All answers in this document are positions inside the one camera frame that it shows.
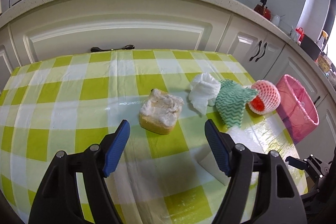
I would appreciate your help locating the pink lined trash bin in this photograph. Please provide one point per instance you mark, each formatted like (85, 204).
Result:
(296, 109)

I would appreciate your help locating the yellow woven basket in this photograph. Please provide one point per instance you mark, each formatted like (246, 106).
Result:
(324, 63)

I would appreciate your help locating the green wavy dishcloth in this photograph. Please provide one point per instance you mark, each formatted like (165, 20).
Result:
(231, 100)

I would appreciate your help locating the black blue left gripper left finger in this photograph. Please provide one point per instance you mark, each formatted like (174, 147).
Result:
(57, 199)

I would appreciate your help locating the white crumpled tissue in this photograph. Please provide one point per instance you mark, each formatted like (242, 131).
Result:
(204, 89)

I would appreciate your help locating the black cabinet handle right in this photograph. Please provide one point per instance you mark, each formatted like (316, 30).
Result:
(263, 53)

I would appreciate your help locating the white kitchen cabinets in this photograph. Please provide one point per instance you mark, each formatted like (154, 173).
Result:
(36, 30)

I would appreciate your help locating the red fruit in foam net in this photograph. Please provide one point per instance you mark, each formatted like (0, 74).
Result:
(267, 99)

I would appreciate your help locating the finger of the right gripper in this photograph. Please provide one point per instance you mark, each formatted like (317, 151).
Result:
(297, 163)

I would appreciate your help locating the white cup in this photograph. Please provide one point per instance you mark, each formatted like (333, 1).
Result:
(276, 19)

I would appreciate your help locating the green white checkered tablecloth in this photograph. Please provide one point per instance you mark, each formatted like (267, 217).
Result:
(69, 103)

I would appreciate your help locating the red small container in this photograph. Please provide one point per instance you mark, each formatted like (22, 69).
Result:
(300, 31)

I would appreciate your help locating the yellow sponge with tissue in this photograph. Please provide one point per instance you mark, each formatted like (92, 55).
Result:
(160, 112)

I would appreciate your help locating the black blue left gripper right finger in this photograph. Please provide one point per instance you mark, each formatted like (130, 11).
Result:
(277, 198)

